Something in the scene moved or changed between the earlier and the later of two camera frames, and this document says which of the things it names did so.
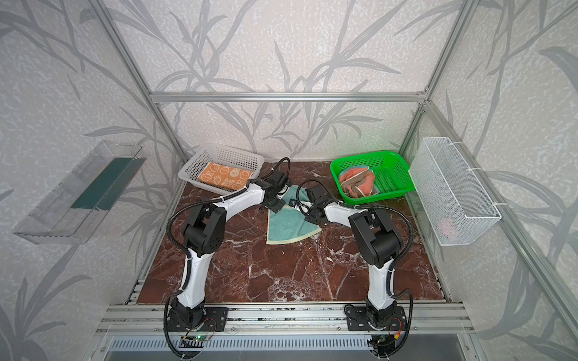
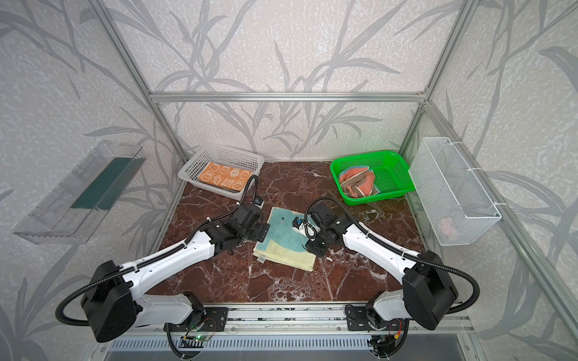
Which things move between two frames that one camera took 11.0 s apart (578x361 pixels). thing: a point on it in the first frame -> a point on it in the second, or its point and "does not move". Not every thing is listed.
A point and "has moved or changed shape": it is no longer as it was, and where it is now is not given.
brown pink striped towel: (357, 182) does not move
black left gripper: (276, 201) -> (261, 231)
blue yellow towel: (289, 225) has moved or changed shape
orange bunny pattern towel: (226, 175) does not move
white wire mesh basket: (454, 206) does not move
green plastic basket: (393, 177) does not move
